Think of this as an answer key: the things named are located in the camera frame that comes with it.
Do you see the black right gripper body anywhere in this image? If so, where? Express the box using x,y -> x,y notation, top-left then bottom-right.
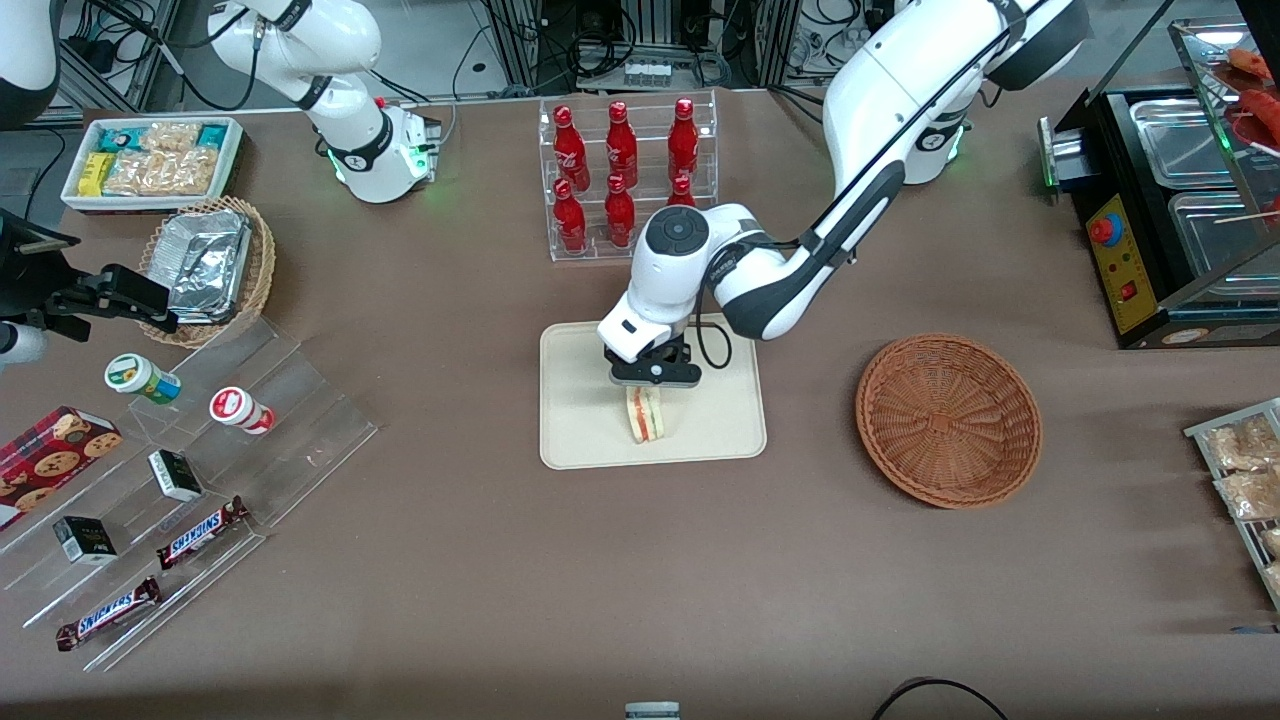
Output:
0,208 -> 106,327

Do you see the triangular sandwich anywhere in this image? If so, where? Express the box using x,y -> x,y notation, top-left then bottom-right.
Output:
624,385 -> 668,445

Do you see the aluminium foil tray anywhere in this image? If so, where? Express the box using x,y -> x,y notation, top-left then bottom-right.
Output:
160,209 -> 252,291

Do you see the beige rectangular tray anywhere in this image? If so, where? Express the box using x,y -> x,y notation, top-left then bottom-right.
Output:
539,313 -> 768,471

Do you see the light wicker basket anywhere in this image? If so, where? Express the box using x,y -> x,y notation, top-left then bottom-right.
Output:
138,196 -> 277,350

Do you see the brown empty wicker basket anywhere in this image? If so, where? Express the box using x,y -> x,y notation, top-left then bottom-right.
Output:
855,333 -> 1043,510

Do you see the green sunflower lidded jar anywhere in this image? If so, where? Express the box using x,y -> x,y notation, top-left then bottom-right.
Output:
104,353 -> 183,406

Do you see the white snack bin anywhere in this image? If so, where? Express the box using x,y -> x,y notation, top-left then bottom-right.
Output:
60,116 -> 245,215

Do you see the clear cracker bag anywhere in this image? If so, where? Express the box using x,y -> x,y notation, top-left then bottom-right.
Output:
103,150 -> 166,196
140,121 -> 201,153
160,148 -> 221,196

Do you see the red plaid cookie box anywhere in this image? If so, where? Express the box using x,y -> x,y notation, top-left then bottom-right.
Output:
0,405 -> 123,531

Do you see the red lidded white jar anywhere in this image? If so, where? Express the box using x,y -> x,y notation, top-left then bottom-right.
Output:
209,386 -> 276,436

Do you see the small black carton box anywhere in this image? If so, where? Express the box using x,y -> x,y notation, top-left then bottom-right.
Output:
52,515 -> 118,566
148,449 -> 204,503

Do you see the clear acrylic bottle rack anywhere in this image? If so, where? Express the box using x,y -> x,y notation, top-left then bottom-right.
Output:
537,90 -> 719,264

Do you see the clear acrylic step shelf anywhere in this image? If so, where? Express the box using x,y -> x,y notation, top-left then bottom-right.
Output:
0,314 -> 380,674

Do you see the Snickers chocolate bar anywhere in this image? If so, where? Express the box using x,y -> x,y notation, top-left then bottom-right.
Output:
55,576 -> 163,652
156,495 -> 251,571

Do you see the black food warmer machine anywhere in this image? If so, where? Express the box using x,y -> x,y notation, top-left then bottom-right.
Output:
1038,0 -> 1280,351

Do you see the stainless steel pan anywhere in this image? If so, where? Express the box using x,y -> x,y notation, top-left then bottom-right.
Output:
1130,97 -> 1236,189
1168,190 -> 1280,301

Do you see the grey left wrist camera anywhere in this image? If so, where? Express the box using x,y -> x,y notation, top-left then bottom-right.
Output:
608,362 -> 703,389

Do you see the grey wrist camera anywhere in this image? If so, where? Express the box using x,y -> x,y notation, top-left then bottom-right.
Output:
608,362 -> 703,389
0,322 -> 48,369

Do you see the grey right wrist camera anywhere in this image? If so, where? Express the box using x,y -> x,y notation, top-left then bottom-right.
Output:
0,322 -> 48,369

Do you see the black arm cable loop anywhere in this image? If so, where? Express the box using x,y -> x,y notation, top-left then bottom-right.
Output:
693,300 -> 736,372

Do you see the black table cable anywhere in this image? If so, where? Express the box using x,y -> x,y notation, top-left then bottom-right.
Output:
870,677 -> 1011,720

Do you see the grey wire rack tray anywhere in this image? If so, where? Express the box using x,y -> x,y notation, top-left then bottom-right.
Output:
1184,397 -> 1280,613

